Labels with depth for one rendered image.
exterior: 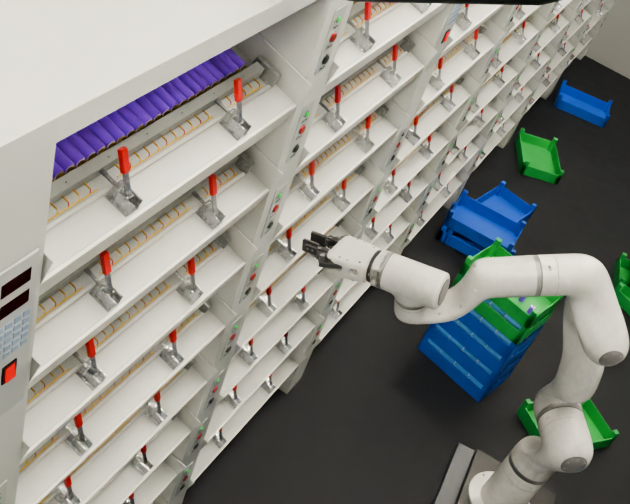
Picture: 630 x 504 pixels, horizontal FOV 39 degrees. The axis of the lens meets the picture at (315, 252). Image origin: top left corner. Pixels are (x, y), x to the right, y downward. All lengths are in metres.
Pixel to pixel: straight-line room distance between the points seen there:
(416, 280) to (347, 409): 1.24
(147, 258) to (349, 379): 1.80
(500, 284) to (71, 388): 0.92
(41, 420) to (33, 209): 0.52
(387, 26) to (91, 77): 0.95
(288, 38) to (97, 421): 0.76
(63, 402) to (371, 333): 2.00
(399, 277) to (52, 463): 0.79
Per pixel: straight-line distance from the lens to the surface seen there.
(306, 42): 1.49
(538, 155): 4.73
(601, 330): 2.03
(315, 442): 2.95
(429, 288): 1.89
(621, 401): 3.67
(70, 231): 1.18
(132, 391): 1.75
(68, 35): 1.09
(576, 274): 1.97
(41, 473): 1.63
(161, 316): 1.62
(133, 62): 1.06
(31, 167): 0.97
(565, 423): 2.36
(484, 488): 2.63
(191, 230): 1.51
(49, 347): 1.30
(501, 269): 1.93
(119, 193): 1.22
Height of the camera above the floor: 2.31
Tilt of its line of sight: 41 degrees down
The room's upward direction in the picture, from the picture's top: 21 degrees clockwise
